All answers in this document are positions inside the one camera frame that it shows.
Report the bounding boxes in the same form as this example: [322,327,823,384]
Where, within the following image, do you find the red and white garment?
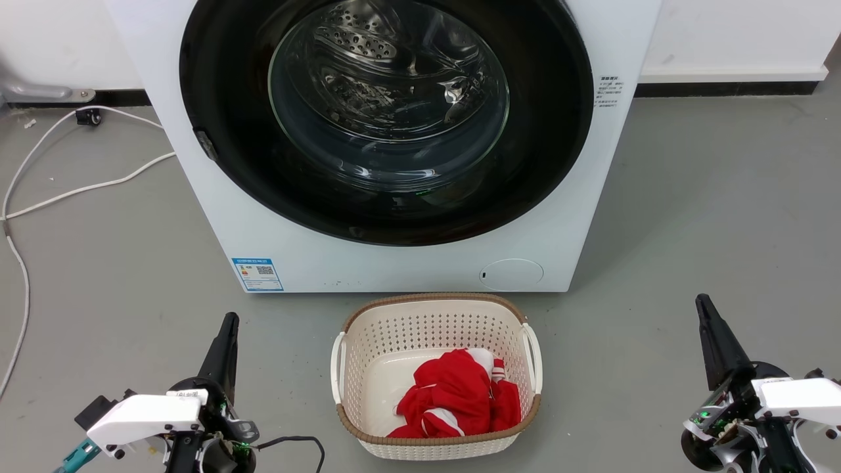
[386,348,522,439]

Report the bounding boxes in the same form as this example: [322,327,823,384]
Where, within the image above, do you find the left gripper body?
[168,378,260,473]

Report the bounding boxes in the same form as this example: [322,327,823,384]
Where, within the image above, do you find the teal cable connector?
[55,439,102,473]

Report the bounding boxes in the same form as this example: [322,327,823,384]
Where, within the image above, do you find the cream perforated laundry basket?
[330,292,543,461]

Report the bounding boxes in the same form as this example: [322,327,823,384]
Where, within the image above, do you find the black round glass washer door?
[179,0,595,248]

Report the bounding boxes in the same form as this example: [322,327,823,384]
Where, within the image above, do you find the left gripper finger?
[197,313,232,390]
[220,313,240,403]

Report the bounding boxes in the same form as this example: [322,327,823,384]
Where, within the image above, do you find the blue energy label sticker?
[231,258,284,292]

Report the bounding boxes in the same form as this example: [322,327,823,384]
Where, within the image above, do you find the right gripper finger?
[695,294,731,392]
[702,294,756,382]

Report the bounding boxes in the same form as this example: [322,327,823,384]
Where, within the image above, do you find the white front-load washing machine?
[105,0,663,294]

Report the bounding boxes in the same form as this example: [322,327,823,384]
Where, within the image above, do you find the small text label sticker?
[594,75,622,110]

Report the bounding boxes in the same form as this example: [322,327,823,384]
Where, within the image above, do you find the short white hose cable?
[3,152,177,221]

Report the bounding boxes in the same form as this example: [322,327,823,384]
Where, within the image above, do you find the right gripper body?
[680,361,810,473]

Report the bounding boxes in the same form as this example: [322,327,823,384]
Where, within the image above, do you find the long white power cable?
[0,105,165,399]

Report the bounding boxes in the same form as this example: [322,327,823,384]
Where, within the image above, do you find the black baseboard strip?
[634,80,823,99]
[5,89,153,108]

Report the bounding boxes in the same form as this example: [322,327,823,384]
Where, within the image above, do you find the round white filter cover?
[478,258,545,292]

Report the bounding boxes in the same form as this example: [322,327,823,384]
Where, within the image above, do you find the grey metal pipe bracket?
[0,78,97,103]

